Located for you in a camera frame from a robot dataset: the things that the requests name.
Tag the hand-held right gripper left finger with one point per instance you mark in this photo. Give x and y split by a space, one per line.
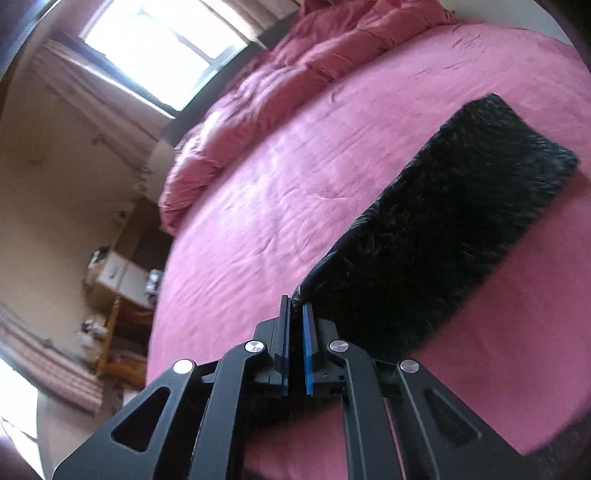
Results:
285 350

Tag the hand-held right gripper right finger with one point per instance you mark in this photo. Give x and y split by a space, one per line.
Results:
307 350

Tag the dark leaf-print pants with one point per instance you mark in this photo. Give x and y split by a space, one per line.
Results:
443 221

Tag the pink bed sheet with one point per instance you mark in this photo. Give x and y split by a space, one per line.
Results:
277 207

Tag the wooden desk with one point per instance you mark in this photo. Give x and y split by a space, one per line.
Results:
115 332

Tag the white box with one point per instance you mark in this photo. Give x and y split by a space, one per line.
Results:
115 273

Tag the beige patterned curtain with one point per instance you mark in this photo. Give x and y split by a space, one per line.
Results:
244 18
55 369
92 87

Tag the bright window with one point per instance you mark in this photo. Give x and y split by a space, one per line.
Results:
16 401
161 41

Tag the pink duvet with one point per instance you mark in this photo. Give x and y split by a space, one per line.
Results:
300 64

